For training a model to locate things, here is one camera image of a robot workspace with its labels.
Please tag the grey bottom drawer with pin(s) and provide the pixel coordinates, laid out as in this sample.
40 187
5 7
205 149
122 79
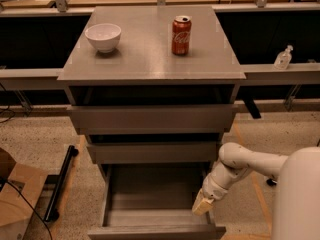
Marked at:
153 202

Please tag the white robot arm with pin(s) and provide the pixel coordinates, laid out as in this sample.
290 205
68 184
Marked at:
296 214

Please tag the clear sanitizer bottle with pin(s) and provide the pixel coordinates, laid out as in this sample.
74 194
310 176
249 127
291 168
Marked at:
283 58

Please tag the grey middle drawer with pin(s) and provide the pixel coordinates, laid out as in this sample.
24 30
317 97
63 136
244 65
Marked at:
162 152

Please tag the black bar stand left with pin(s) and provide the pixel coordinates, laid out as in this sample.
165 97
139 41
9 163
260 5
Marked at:
57 180

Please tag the white ceramic bowl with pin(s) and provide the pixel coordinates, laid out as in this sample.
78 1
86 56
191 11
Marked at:
104 37

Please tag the grey drawer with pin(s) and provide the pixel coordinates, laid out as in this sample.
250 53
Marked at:
162 152
164 119
153 202

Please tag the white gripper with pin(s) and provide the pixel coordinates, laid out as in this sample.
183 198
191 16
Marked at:
212 187

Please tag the red cola can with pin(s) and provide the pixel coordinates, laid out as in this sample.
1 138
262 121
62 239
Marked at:
181 32

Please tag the grey top drawer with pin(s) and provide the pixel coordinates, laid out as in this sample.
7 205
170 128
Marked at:
164 119

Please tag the grey drawer cabinet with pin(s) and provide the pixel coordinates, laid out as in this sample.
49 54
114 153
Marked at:
163 98

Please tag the brown cardboard box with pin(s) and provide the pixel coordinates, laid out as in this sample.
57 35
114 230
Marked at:
18 196

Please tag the small black device on floor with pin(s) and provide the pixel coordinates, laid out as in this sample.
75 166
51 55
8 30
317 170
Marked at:
271 182

